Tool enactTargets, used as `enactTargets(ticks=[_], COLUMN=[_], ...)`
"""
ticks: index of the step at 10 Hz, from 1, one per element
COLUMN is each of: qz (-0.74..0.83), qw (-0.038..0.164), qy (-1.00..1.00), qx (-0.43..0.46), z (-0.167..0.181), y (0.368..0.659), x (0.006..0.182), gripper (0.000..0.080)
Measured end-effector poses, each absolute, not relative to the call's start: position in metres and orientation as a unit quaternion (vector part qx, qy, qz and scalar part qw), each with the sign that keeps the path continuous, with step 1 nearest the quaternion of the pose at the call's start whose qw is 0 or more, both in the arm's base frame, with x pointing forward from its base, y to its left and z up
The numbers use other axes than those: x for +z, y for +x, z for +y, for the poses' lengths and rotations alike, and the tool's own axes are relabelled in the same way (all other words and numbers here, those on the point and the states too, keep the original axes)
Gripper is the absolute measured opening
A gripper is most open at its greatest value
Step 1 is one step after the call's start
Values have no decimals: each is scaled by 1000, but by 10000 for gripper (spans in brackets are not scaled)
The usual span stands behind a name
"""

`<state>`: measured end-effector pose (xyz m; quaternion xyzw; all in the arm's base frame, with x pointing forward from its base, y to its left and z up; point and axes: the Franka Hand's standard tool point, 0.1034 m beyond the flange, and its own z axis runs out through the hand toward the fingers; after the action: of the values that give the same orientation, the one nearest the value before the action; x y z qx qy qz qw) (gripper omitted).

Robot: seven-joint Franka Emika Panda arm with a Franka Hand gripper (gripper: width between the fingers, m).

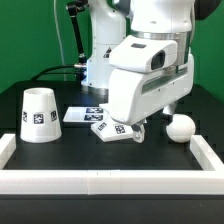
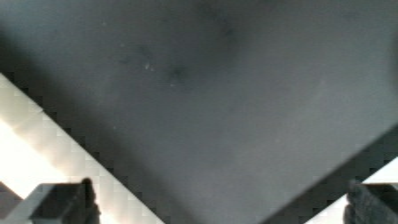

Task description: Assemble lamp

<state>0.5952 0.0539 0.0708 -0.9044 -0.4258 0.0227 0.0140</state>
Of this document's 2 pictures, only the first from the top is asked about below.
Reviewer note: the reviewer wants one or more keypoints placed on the white lamp bulb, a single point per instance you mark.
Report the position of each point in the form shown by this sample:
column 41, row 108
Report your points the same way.
column 181, row 128

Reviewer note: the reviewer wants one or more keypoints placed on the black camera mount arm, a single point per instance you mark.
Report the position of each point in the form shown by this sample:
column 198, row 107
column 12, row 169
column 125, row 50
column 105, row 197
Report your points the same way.
column 74, row 8

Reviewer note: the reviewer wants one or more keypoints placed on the white lamp base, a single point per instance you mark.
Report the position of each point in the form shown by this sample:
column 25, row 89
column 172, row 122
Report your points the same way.
column 108, row 130

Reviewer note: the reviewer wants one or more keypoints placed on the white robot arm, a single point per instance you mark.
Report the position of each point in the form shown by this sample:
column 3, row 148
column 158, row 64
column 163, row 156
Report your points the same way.
column 147, row 19

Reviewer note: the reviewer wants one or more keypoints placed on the white U-shaped fence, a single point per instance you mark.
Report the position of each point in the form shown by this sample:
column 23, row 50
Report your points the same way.
column 208, row 180

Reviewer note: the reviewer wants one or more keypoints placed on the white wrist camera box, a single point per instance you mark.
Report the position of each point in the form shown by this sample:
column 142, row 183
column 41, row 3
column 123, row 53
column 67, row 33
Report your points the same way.
column 143, row 55

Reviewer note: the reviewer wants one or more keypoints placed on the white marker tag plate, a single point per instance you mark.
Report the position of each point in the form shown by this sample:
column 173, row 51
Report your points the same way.
column 85, row 114

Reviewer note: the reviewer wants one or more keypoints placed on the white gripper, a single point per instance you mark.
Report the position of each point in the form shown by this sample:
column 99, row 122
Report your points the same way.
column 134, row 96

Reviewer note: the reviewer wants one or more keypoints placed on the white conical lamp shade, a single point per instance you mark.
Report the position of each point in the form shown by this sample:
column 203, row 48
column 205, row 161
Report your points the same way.
column 40, row 121

